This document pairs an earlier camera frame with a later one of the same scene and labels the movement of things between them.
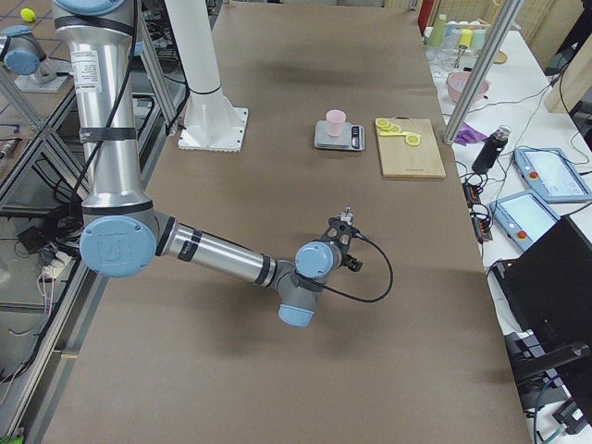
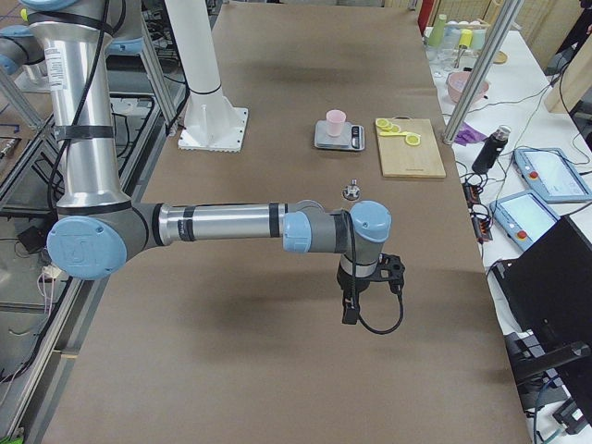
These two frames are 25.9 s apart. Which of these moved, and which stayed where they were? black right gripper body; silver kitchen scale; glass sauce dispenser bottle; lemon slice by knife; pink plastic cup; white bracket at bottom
Moved: black right gripper body; glass sauce dispenser bottle
Stayed: silver kitchen scale; white bracket at bottom; lemon slice by knife; pink plastic cup
